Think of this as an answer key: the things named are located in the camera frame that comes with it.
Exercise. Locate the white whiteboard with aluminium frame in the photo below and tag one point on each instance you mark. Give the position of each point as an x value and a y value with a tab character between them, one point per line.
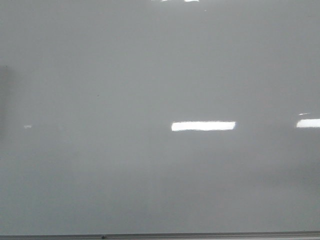
150	116

